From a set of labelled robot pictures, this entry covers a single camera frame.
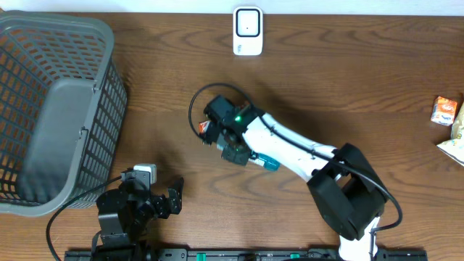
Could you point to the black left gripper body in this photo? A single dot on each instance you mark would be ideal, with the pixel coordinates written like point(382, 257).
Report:
point(156, 206)

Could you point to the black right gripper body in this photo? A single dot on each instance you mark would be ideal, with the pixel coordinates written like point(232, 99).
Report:
point(236, 156)

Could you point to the blue liquid bottle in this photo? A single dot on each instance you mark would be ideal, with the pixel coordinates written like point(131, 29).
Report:
point(265, 161)

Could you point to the orange Top chocolate bar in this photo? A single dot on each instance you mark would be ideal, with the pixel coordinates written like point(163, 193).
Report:
point(203, 126)

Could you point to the small orange snack packet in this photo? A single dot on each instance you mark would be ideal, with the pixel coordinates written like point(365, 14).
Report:
point(444, 111)

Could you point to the yellow snack bag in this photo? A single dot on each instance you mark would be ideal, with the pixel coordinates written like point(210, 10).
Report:
point(454, 147)

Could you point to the white barcode scanner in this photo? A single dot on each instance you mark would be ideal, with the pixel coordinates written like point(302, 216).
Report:
point(247, 31)

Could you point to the dark grey plastic basket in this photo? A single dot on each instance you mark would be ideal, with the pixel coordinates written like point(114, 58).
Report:
point(62, 108)

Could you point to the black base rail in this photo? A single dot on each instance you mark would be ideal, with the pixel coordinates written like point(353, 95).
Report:
point(323, 254)

